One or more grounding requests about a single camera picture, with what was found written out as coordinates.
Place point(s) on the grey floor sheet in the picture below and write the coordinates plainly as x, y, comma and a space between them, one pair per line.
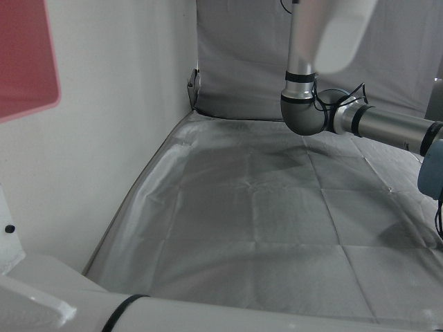
277, 224

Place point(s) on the pink plastic basket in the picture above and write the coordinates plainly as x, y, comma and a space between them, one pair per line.
24, 55

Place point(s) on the grey backdrop curtain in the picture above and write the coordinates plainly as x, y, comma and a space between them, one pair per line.
242, 58

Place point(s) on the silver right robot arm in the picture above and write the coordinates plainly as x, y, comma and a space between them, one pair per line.
301, 114

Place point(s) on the black band on housing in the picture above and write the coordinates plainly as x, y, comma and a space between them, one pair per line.
119, 309

